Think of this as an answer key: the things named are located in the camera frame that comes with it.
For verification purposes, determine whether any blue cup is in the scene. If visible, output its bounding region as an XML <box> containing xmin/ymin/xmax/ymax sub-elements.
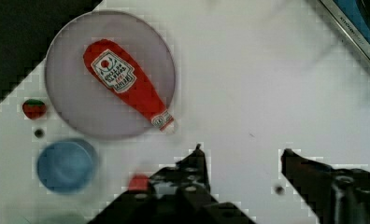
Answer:
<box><xmin>36</xmin><ymin>138</ymin><xmax>98</xmax><ymax>194</ymax></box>

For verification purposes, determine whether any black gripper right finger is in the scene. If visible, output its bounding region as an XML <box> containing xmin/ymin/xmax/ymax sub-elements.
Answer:
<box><xmin>280</xmin><ymin>148</ymin><xmax>370</xmax><ymax>224</ymax></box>

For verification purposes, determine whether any silver toaster oven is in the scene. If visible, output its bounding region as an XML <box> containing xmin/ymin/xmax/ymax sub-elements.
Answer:
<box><xmin>317</xmin><ymin>0</ymin><xmax>370</xmax><ymax>67</ymax></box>

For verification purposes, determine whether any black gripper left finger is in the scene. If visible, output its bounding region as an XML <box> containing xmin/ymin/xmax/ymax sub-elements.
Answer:
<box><xmin>88</xmin><ymin>145</ymin><xmax>256</xmax><ymax>224</ymax></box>

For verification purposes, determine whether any red plush tomato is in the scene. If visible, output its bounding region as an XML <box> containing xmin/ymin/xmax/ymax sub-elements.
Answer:
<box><xmin>128</xmin><ymin>175</ymin><xmax>149</xmax><ymax>191</ymax></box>

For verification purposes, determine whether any red plush strawberry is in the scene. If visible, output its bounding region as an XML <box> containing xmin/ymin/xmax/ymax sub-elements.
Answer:
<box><xmin>21</xmin><ymin>99</ymin><xmax>47</xmax><ymax>119</ymax></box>

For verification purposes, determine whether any red plush ketchup bottle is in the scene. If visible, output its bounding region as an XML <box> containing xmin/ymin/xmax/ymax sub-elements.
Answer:
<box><xmin>83</xmin><ymin>39</ymin><xmax>176</xmax><ymax>134</ymax></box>

